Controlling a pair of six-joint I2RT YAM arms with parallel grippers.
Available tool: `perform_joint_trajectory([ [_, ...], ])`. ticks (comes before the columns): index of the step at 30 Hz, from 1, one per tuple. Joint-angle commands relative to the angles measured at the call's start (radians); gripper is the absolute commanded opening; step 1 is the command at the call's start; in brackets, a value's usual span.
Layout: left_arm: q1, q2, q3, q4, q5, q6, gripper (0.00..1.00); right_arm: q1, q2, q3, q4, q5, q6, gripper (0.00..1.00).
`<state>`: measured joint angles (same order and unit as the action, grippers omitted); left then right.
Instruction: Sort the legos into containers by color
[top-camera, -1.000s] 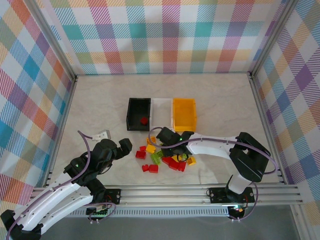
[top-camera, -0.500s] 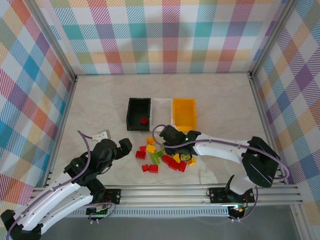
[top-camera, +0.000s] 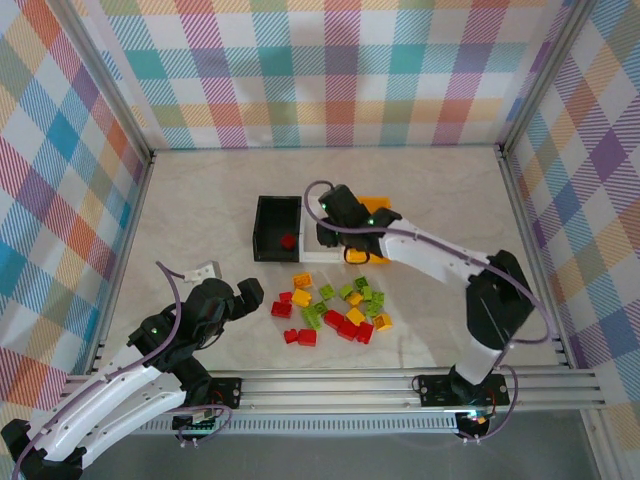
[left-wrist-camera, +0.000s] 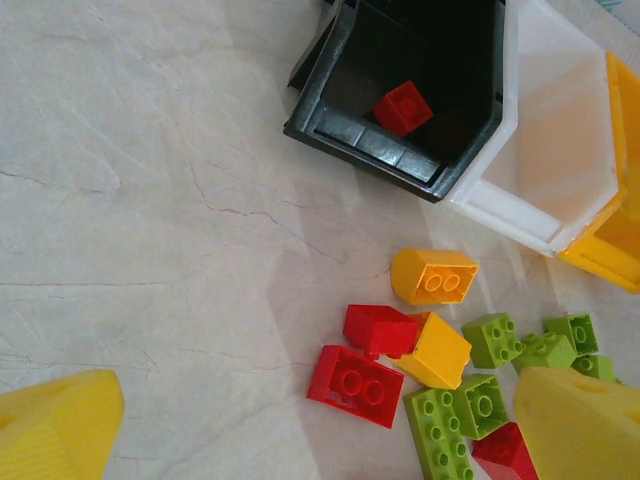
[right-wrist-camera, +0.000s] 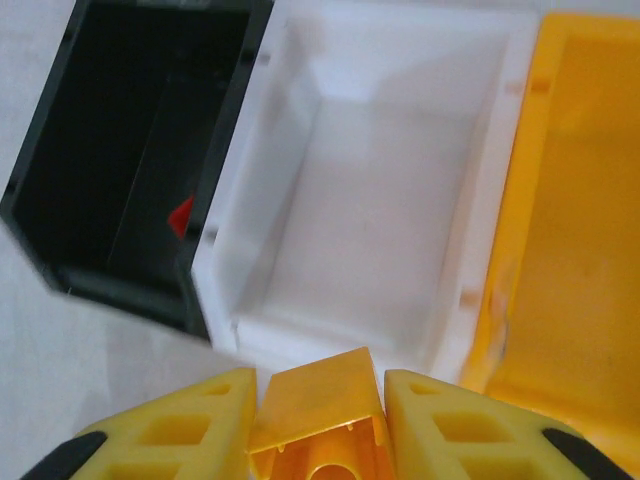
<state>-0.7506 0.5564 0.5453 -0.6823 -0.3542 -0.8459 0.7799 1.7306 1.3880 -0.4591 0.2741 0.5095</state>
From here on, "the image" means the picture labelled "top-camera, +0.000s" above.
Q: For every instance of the yellow lego brick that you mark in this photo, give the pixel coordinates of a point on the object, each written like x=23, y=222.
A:
x=301, y=298
x=355, y=316
x=355, y=299

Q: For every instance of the wide aluminium base rail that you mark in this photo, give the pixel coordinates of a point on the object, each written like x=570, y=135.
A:
x=325, y=390

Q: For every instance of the aluminium side rail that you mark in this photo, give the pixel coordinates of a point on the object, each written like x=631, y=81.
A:
x=536, y=260
x=122, y=265

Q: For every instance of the small board orange connector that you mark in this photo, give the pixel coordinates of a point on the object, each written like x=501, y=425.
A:
x=477, y=422

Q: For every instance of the small red lego brick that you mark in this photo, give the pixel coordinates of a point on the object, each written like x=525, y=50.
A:
x=285, y=297
x=287, y=242
x=290, y=336

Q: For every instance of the orange lego brick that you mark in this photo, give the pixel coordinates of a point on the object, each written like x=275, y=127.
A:
x=383, y=321
x=303, y=280

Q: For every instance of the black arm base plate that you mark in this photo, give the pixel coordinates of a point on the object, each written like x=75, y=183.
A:
x=227, y=392
x=435, y=390

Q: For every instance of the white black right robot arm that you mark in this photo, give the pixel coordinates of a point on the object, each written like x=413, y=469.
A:
x=435, y=260

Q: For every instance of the white plastic container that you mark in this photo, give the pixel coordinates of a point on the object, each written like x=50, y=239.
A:
x=320, y=256

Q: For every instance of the aluminium frame leg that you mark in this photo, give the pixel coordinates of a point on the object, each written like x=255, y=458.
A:
x=597, y=450

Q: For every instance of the plaid backdrop cloth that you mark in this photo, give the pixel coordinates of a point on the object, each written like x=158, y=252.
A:
x=40, y=200
x=325, y=75
x=600, y=200

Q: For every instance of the orange plastic container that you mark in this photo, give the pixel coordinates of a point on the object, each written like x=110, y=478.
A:
x=375, y=202

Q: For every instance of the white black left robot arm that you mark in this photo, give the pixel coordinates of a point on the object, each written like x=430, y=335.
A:
x=115, y=400

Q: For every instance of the black board green lights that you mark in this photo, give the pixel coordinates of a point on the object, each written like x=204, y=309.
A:
x=197, y=425

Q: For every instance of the aluminium upright post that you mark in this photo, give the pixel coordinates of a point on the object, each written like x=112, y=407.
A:
x=106, y=75
x=542, y=75

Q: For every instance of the long green lego brick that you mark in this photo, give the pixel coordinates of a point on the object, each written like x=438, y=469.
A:
x=314, y=315

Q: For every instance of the black plastic container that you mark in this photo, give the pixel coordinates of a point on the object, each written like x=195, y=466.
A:
x=265, y=225

